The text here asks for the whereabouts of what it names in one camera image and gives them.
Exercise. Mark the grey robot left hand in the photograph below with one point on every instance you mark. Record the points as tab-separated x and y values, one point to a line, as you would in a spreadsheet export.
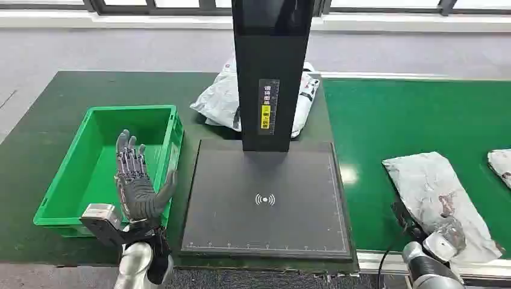
137	195

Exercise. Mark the green plastic crate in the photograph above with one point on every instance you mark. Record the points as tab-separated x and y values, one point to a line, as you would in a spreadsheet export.
95	167

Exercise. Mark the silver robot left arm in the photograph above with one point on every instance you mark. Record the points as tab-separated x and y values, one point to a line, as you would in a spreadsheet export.
135	263

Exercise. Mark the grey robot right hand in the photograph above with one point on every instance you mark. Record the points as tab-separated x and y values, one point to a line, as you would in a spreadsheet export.
453	235

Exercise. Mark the black scanner column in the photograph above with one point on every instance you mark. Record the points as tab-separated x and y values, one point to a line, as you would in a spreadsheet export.
271	52

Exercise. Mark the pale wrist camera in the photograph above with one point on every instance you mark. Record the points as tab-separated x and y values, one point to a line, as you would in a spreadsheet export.
100	219
405	221

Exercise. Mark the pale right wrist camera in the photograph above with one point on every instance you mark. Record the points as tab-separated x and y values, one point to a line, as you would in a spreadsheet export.
405	221

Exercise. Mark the white parcel bag red print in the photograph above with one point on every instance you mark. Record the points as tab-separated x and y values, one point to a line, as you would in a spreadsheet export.
502	163

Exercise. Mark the black scanner base plate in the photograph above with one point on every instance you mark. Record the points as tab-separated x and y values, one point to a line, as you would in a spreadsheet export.
263	223

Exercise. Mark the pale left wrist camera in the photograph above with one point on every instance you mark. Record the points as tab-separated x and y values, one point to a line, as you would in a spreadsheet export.
100	219

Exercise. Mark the white crumpled parcel bag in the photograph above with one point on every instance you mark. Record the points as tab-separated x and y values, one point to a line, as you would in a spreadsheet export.
217	99

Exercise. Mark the dark green table mat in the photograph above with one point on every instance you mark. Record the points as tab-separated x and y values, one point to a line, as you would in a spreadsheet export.
60	99

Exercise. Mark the grey parcel bag red print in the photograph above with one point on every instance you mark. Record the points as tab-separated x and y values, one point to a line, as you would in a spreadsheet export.
427	183

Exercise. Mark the green conveyor belt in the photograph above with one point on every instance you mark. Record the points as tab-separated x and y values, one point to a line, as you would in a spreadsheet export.
399	115

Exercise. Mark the dark window frame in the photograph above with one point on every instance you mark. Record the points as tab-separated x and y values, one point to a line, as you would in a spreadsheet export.
119	7

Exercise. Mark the aluminium conveyor rail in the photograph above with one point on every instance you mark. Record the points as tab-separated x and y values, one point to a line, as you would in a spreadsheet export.
379	263

